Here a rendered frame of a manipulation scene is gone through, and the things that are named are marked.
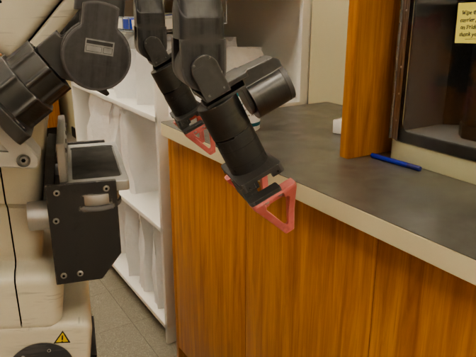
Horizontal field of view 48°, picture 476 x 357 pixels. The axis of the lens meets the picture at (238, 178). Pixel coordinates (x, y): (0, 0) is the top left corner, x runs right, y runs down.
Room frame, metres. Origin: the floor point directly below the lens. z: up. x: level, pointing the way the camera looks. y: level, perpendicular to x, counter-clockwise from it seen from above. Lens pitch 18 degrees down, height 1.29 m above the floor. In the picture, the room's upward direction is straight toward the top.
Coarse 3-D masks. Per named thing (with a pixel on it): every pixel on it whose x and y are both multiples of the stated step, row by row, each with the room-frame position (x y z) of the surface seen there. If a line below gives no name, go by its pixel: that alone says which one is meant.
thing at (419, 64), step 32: (416, 0) 1.19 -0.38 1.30; (448, 0) 1.12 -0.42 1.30; (416, 32) 1.18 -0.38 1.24; (448, 32) 1.11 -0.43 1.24; (416, 64) 1.17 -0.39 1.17; (448, 64) 1.10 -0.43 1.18; (416, 96) 1.16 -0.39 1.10; (448, 96) 1.09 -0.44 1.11; (416, 128) 1.16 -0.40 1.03; (448, 128) 1.09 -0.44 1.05
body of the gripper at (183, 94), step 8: (184, 88) 1.11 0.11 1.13; (168, 96) 1.10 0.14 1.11; (176, 96) 1.10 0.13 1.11; (184, 96) 1.10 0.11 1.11; (192, 96) 1.12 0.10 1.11; (168, 104) 1.12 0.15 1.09; (176, 104) 1.10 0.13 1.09; (184, 104) 1.10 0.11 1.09; (192, 104) 1.11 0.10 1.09; (176, 112) 1.11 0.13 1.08; (184, 112) 1.10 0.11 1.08; (192, 112) 1.09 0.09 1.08; (176, 120) 1.08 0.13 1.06; (184, 120) 1.08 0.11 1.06
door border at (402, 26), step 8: (408, 0) 1.21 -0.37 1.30; (400, 8) 1.22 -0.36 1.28; (408, 8) 1.20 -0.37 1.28; (408, 16) 1.20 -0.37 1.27; (400, 24) 1.22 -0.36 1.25; (400, 32) 1.22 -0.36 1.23; (400, 40) 1.22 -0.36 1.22; (400, 48) 1.21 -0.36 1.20; (400, 56) 1.21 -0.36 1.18; (400, 64) 1.21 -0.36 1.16; (400, 72) 1.21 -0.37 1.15; (400, 80) 1.21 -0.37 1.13; (400, 88) 1.20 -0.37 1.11; (392, 96) 1.22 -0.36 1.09; (400, 96) 1.20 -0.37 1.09; (392, 104) 1.22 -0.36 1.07; (392, 120) 1.22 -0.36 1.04; (392, 128) 1.21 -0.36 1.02; (392, 136) 1.21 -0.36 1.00
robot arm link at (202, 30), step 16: (176, 0) 0.68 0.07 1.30; (192, 0) 0.67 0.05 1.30; (208, 0) 0.68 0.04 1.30; (176, 16) 0.68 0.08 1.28; (192, 16) 0.67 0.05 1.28; (208, 16) 0.67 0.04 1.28; (176, 32) 0.69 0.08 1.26; (192, 32) 0.66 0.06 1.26; (208, 32) 0.67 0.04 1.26; (176, 48) 0.71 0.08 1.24; (192, 48) 0.66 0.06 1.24; (208, 48) 0.67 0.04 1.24; (224, 48) 0.68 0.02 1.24; (176, 64) 0.69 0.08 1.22; (224, 64) 0.68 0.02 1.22; (192, 80) 0.66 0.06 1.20
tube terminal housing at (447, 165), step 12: (396, 144) 1.22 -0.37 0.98; (408, 144) 1.19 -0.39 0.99; (396, 156) 1.21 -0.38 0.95; (408, 156) 1.18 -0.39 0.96; (420, 156) 1.16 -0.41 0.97; (432, 156) 1.13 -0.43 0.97; (444, 156) 1.10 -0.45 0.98; (432, 168) 1.12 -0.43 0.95; (444, 168) 1.10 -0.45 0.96; (456, 168) 1.07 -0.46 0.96; (468, 168) 1.05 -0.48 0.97; (468, 180) 1.05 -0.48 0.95
